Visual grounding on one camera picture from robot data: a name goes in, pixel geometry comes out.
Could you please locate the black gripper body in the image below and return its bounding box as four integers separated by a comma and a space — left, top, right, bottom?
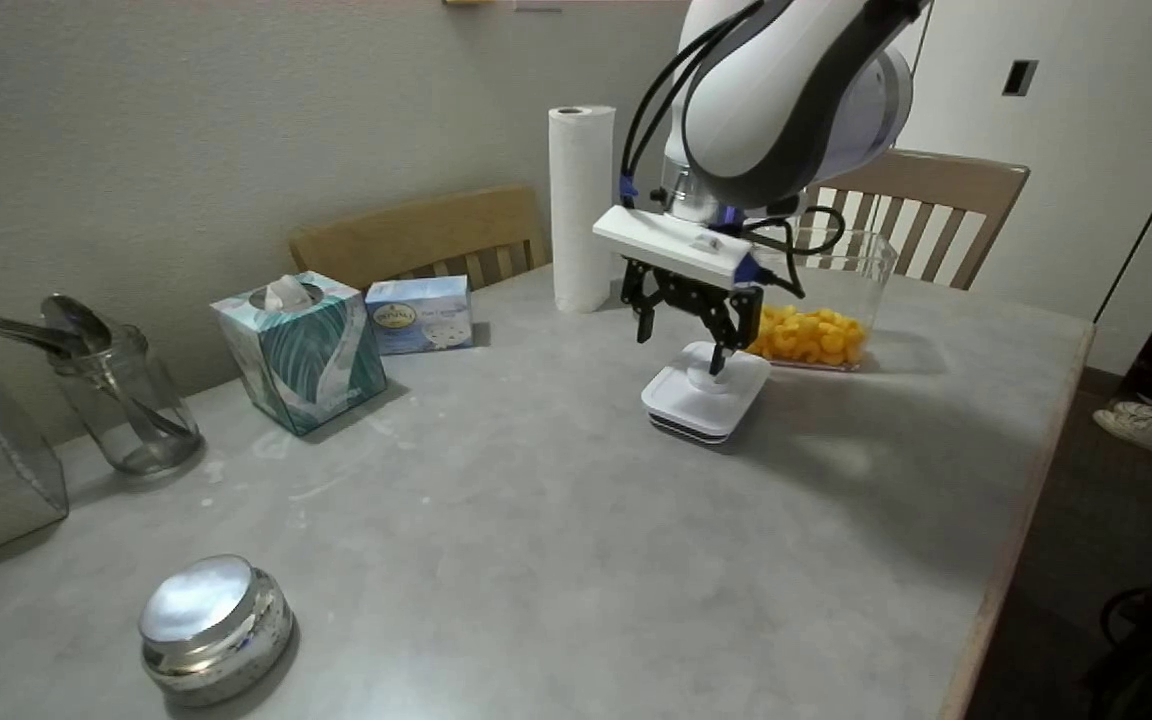
622, 261, 767, 334

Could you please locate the clear plastic container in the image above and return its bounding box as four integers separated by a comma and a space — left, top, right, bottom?
748, 221, 899, 374

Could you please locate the white paper towel roll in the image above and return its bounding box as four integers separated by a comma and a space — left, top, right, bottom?
545, 98, 624, 320

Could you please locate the small blue tissue box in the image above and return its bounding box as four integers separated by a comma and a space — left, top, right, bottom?
364, 272, 482, 360

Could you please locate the light wooden chair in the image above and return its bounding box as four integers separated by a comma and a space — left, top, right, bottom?
287, 181, 553, 292
796, 147, 1031, 295

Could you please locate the teal tissue box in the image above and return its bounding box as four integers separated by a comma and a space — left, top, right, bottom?
208, 269, 391, 438

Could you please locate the glass utensil jar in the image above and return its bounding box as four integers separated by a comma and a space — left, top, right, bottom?
40, 320, 208, 480

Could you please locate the round silver bell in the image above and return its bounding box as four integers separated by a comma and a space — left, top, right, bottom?
138, 550, 300, 706

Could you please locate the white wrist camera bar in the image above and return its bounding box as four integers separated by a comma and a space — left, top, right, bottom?
590, 198, 766, 292

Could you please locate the dark wall plate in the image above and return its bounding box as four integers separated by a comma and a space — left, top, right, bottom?
999, 55, 1044, 98

